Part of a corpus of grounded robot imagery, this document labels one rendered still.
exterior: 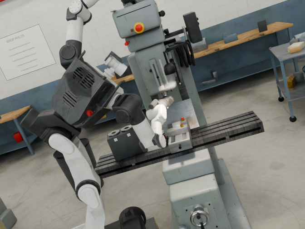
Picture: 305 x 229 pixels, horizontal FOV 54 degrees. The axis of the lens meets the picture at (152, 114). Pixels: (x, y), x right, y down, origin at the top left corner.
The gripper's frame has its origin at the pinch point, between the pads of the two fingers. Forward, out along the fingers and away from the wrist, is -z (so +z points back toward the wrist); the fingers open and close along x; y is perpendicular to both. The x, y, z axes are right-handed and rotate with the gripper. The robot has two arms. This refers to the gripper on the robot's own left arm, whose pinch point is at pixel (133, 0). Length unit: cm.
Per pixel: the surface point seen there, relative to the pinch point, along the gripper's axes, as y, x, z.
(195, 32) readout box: -15, 27, -41
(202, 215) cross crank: -137, 16, -20
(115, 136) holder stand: -80, -40, -26
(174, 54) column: -20, 5, -57
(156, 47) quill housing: -30.9, 7.2, -9.5
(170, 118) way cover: -67, -12, -73
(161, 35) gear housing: -26.6, 13.6, -4.7
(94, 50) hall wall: 150, -245, -340
